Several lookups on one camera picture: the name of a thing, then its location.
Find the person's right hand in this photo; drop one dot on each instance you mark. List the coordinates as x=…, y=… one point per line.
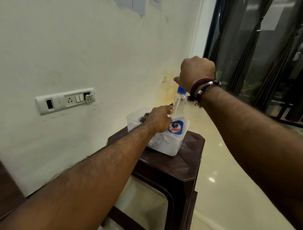
x=194, y=71

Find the person's left hand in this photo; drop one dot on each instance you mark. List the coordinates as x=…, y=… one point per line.
x=158, y=119

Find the checkered maroon white cloth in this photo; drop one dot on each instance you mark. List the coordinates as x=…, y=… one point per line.
x=143, y=117

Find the blue-capped spray bottle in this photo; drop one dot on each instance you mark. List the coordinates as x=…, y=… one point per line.
x=178, y=116

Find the brown wooden cabinet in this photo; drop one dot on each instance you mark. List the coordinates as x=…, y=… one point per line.
x=9, y=192

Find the person's left forearm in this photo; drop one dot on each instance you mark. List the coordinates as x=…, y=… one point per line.
x=78, y=187

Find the person's right forearm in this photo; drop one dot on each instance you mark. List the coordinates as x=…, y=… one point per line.
x=260, y=147

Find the clear plastic container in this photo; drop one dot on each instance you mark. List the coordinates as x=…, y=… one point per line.
x=163, y=142

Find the small beige tape piece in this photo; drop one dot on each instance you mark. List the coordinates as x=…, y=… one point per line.
x=164, y=78

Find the brown plastic stool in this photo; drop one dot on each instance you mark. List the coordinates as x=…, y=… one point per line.
x=175, y=170

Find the dark metal grille door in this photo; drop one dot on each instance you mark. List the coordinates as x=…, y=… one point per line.
x=260, y=54

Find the white hand-drawn chart sheet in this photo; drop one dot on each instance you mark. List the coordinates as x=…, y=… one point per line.
x=133, y=6

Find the wide white switch panel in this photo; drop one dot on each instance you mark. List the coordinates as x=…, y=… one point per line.
x=65, y=100

